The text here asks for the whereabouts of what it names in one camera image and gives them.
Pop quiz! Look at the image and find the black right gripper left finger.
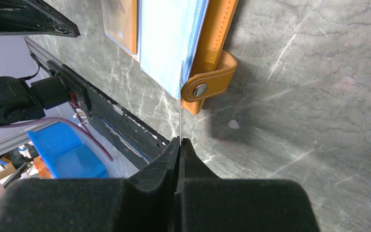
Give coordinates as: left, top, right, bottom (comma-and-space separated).
0, 138, 180, 232

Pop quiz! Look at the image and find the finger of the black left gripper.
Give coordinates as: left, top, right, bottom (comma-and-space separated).
0, 0, 80, 38

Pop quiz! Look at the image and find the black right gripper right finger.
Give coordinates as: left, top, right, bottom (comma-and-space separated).
174, 139, 319, 232

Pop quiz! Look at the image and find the black VIP card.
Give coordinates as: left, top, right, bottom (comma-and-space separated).
178, 60, 184, 147

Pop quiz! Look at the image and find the orange leather card holder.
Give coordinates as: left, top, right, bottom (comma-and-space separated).
128, 0, 238, 115

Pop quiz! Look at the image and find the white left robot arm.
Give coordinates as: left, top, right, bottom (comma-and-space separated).
0, 0, 91, 128

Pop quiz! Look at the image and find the blue plastic bin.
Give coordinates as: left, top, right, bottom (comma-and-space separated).
27, 122, 109, 178

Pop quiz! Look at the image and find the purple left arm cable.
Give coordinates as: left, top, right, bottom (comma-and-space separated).
0, 102, 114, 162

